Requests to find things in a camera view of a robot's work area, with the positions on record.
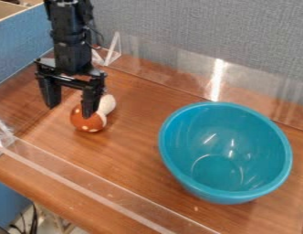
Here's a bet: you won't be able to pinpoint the clear acrylic front barrier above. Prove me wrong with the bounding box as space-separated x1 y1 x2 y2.
0 121 220 234

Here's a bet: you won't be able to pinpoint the clear acrylic corner bracket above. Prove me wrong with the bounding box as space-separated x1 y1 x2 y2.
92 32 123 67

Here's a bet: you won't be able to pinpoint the clear acrylic barrier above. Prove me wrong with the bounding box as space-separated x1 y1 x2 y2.
108 33 303 106
0 121 220 234

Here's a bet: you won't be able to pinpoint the blue plastic bowl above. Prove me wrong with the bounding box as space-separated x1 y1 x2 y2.
157 102 293 205

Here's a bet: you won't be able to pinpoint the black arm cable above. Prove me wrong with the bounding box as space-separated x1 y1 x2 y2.
85 26 107 51

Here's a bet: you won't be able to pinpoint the clear acrylic back barrier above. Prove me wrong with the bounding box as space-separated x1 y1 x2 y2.
108 33 303 106

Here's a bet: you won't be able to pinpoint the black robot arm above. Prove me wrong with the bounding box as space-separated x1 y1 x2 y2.
35 0 108 119

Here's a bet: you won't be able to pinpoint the blue partition with wooden shelf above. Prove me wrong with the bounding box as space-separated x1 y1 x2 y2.
0 0 52 83

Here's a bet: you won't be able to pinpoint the red white-spotted toy mushroom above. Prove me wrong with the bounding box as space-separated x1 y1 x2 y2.
69 94 116 133

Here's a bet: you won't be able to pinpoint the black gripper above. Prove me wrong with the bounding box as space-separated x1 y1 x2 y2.
35 43 107 119

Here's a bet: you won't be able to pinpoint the black cables under table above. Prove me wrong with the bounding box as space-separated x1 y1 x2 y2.
0 204 41 234

